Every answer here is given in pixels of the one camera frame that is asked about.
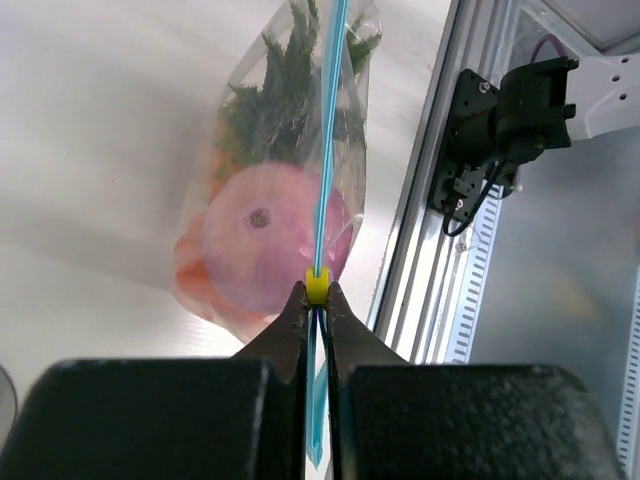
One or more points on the slotted white cable duct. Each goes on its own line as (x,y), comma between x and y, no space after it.
(478,248)

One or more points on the purple red onion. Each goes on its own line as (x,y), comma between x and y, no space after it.
(258,236)

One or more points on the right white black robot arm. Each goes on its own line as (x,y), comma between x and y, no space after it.
(551,104)

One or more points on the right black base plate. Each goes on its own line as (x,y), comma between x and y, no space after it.
(468,148)

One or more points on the clear zip top bag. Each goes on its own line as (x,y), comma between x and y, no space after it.
(336,222)

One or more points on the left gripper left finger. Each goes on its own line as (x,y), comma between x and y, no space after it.
(160,418)

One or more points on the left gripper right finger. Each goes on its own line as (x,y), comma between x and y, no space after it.
(391,419)

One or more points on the aluminium mounting rail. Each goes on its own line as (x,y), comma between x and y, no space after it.
(413,304)

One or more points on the orange toy pineapple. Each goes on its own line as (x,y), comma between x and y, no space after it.
(270,109)

